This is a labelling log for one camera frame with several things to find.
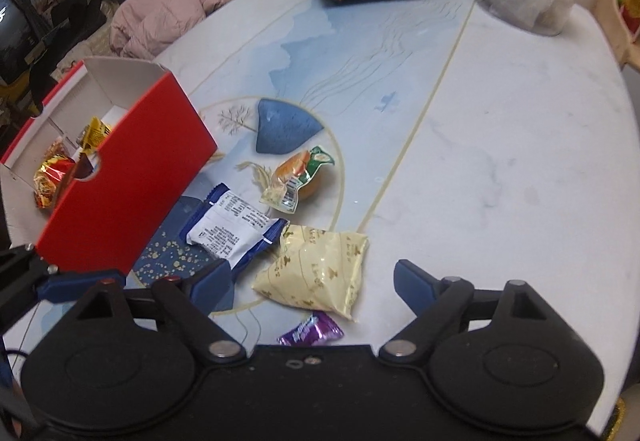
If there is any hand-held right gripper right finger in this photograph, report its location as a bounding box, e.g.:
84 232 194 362
379 259 552 366

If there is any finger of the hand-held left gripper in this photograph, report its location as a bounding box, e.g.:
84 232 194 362
0 345 13 394
0 243 127 328

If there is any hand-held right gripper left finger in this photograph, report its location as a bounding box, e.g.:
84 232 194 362
75 259 247 365

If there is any white and blue snack packet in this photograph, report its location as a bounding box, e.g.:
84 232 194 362
186 184 291 272

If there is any cream snack packet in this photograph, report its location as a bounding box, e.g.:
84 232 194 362
251 224 371 322

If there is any red cardboard box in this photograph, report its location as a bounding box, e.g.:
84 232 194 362
0 57 220 275

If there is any red foil snack bag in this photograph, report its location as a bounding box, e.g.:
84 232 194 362
33 140 77 210

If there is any yellow snack packet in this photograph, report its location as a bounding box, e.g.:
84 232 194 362
79 118 115 153

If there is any purple candy wrapper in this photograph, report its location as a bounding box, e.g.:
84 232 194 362
277 311 346 347

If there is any orange green jelly packet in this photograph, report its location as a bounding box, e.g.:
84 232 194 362
260 146 336 214

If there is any television screen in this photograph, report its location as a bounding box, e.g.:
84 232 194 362
0 0 32 84

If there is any pink padded jacket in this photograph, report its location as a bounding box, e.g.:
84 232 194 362
109 0 246 60

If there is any wooden rack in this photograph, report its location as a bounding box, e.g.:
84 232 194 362
594 0 640 68

